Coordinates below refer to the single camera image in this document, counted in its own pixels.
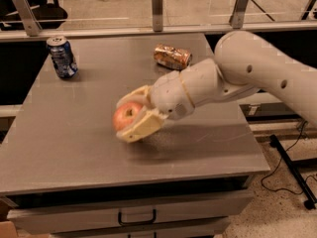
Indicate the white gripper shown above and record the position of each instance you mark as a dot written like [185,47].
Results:
[168,93]

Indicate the red apple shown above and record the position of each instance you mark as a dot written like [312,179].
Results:
[125,115]

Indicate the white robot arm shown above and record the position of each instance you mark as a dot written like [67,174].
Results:
[243,63]

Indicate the brown crushed can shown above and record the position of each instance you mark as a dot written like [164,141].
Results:
[172,58]

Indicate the blue soda can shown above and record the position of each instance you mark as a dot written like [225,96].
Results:
[62,56]

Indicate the grey cabinet drawer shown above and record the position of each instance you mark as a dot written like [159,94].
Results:
[91,216]

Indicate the black office chair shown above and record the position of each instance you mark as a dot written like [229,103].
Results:
[48,12]

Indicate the glass railing panel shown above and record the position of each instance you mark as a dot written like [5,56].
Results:
[179,16]

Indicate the black stand leg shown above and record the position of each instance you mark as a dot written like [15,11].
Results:
[311,202]

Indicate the middle metal bracket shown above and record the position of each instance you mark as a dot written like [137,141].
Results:
[157,15]

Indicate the metal bracket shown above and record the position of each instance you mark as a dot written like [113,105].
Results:
[29,21]
[238,15]
[157,15]

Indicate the black drawer handle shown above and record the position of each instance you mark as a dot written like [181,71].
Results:
[135,219]

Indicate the right metal bracket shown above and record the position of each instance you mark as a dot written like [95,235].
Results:
[238,15]

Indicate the left metal bracket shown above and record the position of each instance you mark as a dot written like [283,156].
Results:
[29,21]

